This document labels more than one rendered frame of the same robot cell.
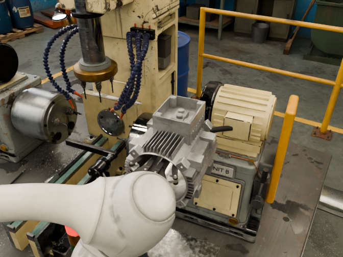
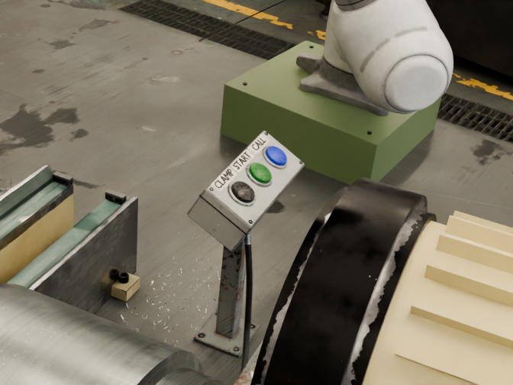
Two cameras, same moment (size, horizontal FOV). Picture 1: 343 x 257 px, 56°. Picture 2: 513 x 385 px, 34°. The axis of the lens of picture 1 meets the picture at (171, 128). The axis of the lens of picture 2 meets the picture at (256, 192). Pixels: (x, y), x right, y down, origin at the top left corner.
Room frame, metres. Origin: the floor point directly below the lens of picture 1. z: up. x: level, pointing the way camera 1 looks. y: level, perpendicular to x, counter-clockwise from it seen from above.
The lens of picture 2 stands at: (1.78, 0.73, 1.59)
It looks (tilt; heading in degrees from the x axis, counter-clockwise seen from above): 32 degrees down; 177
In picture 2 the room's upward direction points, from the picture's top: 7 degrees clockwise
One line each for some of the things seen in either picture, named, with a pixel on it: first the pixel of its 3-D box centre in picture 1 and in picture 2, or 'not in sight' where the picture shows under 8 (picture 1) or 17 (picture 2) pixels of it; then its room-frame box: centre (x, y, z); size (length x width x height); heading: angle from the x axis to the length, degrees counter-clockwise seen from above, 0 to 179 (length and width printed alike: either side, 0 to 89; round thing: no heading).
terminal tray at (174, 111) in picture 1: (179, 119); not in sight; (0.72, -0.02, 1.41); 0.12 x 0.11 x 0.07; 157
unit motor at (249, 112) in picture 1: (237, 146); not in sight; (0.93, -0.24, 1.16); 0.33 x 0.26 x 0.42; 67
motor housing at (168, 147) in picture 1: (173, 156); not in sight; (0.68, 0.00, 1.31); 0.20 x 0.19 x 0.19; 157
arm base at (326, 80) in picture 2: not in sight; (350, 71); (0.24, 0.96, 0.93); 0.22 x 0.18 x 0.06; 65
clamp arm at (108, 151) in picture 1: (90, 148); not in sight; (1.10, 0.35, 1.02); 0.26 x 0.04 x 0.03; 67
